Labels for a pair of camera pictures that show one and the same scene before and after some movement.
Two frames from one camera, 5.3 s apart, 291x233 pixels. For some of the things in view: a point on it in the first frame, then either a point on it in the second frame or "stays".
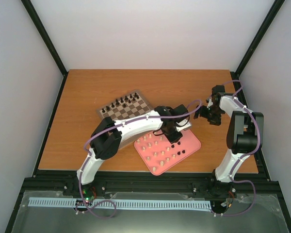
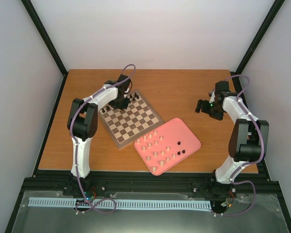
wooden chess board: [130, 105] stays
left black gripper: [173, 139] → [124, 106]
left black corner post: [37, 22] stays
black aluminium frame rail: [243, 181] stays
